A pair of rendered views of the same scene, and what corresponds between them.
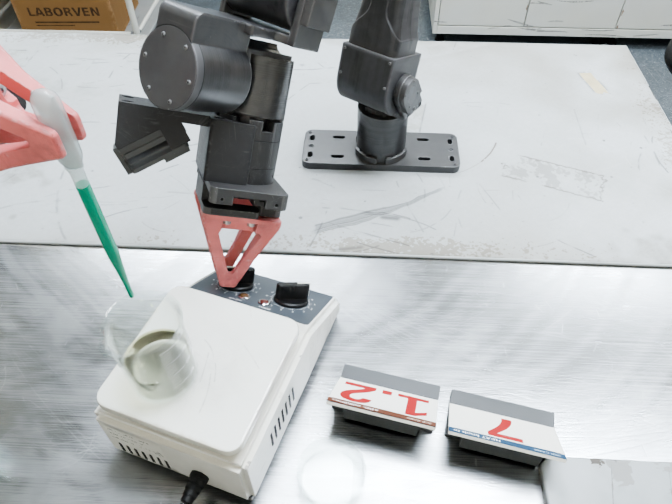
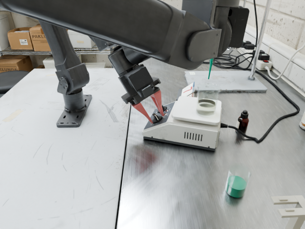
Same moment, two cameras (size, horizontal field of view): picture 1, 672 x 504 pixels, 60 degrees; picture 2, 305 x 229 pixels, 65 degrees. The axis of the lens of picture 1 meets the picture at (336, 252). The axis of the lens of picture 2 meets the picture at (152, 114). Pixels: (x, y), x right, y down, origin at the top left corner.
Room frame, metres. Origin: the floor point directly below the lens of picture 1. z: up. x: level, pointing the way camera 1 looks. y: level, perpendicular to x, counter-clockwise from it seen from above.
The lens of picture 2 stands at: (0.40, 0.64, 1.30)
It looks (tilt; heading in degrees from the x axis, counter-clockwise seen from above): 31 degrees down; 266
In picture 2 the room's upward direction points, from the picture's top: straight up
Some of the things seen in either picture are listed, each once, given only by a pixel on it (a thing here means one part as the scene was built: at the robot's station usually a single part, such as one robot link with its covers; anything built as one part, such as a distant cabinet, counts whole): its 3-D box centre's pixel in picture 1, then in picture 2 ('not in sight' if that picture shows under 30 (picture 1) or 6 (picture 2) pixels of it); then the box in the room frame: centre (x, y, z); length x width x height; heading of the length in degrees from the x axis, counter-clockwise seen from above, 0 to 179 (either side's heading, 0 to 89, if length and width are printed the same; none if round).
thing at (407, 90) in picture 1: (383, 87); (73, 81); (0.59, -0.06, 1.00); 0.09 x 0.06 x 0.06; 53
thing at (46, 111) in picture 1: (54, 134); not in sight; (0.22, 0.13, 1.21); 0.01 x 0.01 x 0.04; 69
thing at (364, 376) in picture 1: (386, 394); not in sight; (0.24, -0.04, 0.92); 0.09 x 0.06 x 0.04; 75
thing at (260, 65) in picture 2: not in sight; (250, 53); (-0.21, -0.56, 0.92); 0.40 x 0.06 x 0.04; 87
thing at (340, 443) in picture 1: (331, 474); not in sight; (0.18, 0.00, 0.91); 0.06 x 0.06 x 0.02
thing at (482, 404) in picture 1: (503, 423); (185, 90); (0.22, -0.14, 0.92); 0.09 x 0.06 x 0.04; 75
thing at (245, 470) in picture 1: (226, 364); (186, 121); (0.26, 0.10, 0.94); 0.22 x 0.13 x 0.08; 159
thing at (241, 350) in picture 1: (203, 361); (197, 109); (0.24, 0.10, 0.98); 0.12 x 0.12 x 0.01; 69
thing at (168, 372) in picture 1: (150, 351); (208, 100); (0.22, 0.13, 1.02); 0.06 x 0.05 x 0.08; 145
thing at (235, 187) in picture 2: not in sight; (237, 181); (0.20, 0.31, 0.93); 0.04 x 0.04 x 0.06
